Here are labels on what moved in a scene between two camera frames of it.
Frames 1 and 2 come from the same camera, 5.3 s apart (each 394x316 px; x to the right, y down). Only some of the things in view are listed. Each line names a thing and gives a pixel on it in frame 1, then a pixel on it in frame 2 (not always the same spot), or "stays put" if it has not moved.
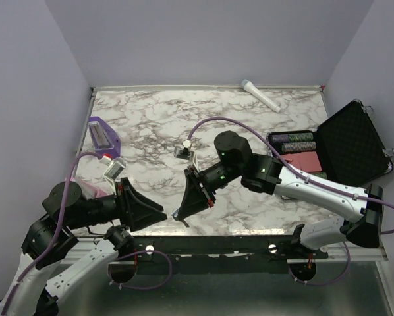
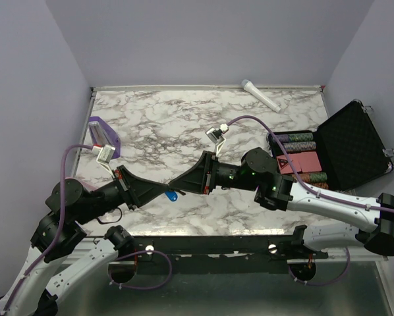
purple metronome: [105, 139] stays put
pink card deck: [306, 161] stays put
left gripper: [124, 192] -> [141, 190]
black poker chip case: [346, 151] stays put
